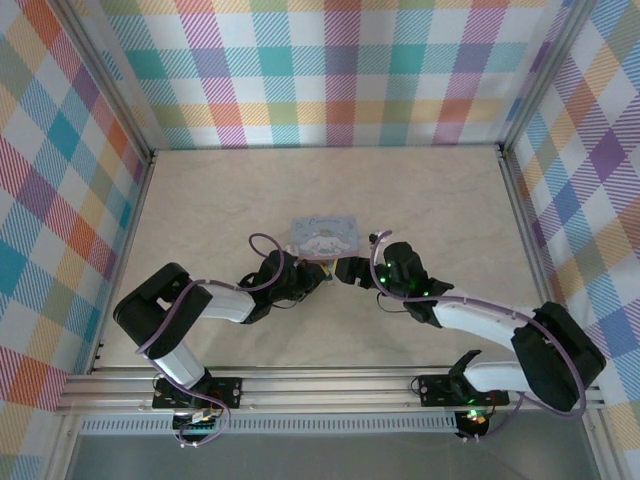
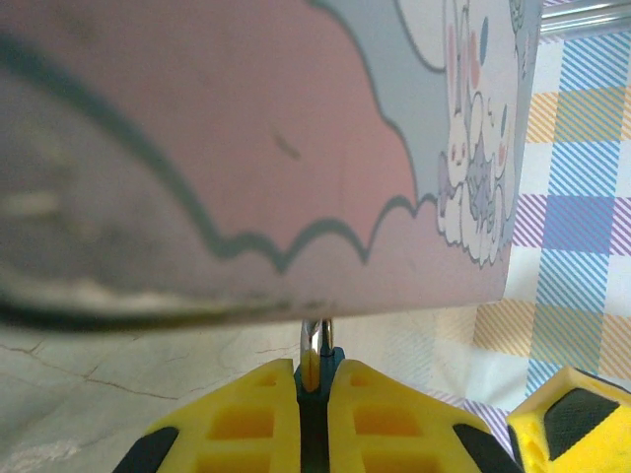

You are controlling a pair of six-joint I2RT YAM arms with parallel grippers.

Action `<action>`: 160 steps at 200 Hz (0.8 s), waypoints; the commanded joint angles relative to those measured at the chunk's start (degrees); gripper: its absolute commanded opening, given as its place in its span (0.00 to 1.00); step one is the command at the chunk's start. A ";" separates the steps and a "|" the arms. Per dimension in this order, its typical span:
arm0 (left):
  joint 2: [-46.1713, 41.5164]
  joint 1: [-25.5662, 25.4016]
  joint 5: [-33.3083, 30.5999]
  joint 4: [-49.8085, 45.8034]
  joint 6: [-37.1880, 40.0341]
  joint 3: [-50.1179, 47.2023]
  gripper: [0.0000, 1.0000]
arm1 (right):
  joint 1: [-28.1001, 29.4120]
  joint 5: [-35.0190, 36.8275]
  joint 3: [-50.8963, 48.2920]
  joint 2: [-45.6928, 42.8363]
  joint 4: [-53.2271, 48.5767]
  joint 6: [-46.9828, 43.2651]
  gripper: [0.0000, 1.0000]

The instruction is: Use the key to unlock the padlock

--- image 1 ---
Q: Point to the cartoon dog tin box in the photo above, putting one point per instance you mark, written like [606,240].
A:
[325,237]

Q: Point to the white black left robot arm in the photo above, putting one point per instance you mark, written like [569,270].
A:
[170,350]

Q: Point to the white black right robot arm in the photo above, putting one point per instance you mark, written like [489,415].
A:
[475,320]

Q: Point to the small controller board yellow tag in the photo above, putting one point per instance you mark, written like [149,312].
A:
[475,419]

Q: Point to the long aluminium mounting rail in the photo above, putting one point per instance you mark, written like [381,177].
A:
[325,390]

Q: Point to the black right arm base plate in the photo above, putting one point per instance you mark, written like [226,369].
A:
[432,391]

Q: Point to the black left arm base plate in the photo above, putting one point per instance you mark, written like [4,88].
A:
[227,391]

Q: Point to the aluminium table side rail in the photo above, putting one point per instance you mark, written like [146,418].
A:
[528,225]
[126,260]

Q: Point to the aluminium frame post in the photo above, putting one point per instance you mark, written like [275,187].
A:
[543,75]
[105,75]

